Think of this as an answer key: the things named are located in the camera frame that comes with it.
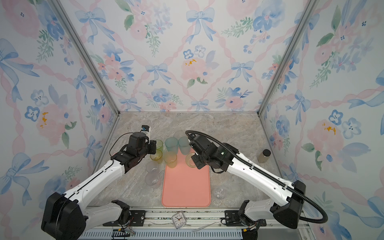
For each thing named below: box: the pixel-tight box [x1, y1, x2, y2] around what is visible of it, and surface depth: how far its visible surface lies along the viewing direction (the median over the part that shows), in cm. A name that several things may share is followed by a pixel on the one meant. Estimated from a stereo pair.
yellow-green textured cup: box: [163, 151, 177, 169], surface depth 92 cm
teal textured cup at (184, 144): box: [178, 136, 191, 156], surface depth 95 cm
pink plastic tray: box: [161, 148, 211, 208], surface depth 83 cm
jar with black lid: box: [257, 149, 272, 163], surface depth 88 cm
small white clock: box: [172, 210, 187, 230], surface depth 74 cm
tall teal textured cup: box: [165, 136, 179, 154], surface depth 92 cm
